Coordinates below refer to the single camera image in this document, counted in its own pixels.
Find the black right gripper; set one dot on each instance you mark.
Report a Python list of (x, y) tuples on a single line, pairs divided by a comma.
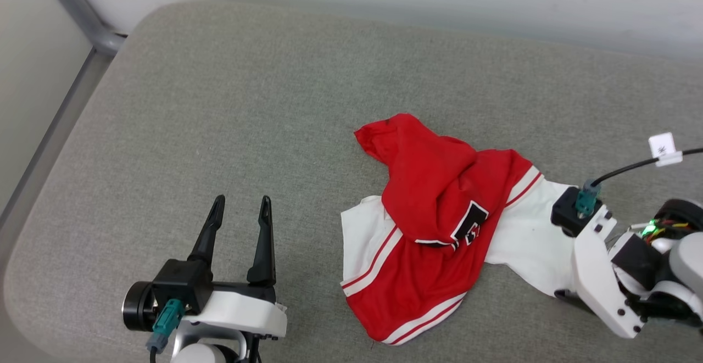
[(637, 258)]

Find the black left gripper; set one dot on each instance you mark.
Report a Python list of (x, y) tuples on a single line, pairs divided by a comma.
[(137, 305)]

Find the red and white basketball jersey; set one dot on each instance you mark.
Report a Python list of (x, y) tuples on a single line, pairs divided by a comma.
[(428, 187)]

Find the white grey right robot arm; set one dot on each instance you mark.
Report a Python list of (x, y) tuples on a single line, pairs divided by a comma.
[(689, 264)]

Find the grey fabric sofa cushion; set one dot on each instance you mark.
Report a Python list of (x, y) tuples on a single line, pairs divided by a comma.
[(219, 132)]

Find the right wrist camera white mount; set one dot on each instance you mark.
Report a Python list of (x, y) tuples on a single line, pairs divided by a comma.
[(598, 275)]

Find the grey metal tube frame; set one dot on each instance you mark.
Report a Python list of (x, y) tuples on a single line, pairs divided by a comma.
[(78, 3)]

